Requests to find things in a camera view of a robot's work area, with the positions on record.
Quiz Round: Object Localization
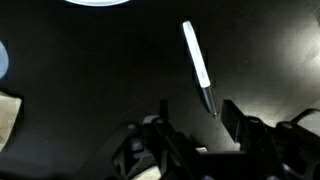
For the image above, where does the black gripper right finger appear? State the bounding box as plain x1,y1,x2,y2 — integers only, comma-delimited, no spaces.
221,100,287,180

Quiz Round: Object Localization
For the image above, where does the white-barrelled black sharpie marker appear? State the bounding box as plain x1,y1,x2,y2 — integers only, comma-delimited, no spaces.
182,21,219,118

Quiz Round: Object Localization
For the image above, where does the white round plate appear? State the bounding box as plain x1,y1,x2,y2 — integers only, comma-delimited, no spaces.
65,0,130,7

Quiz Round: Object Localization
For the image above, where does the tan paper bag under cup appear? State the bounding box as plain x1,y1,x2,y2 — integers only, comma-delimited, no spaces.
0,92,22,152

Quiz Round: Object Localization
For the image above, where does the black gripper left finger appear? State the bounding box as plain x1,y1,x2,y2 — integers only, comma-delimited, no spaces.
152,99,203,180

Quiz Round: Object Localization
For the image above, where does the clear plastic cup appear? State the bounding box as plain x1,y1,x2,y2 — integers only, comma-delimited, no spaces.
0,40,10,79

